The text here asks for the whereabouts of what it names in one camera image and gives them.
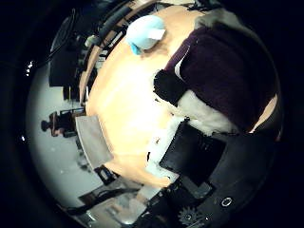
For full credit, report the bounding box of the dark purple cloth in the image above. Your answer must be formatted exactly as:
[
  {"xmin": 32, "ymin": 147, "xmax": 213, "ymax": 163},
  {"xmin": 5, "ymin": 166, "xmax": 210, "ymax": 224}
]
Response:
[{"xmin": 162, "ymin": 9, "xmax": 282, "ymax": 133}]

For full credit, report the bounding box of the light blue plush toy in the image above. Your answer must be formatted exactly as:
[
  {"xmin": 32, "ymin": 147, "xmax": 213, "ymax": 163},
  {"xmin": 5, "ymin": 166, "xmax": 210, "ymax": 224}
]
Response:
[{"xmin": 124, "ymin": 13, "xmax": 167, "ymax": 57}]

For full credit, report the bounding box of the person with dark hair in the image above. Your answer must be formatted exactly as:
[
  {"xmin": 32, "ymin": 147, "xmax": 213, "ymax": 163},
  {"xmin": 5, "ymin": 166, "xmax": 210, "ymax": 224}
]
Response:
[{"xmin": 40, "ymin": 108, "xmax": 86, "ymax": 139}]

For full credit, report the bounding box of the black cable bundle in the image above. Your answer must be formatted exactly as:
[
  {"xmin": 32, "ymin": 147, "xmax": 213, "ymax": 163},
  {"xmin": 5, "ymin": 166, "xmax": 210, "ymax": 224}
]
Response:
[{"xmin": 44, "ymin": 8, "xmax": 80, "ymax": 65}]

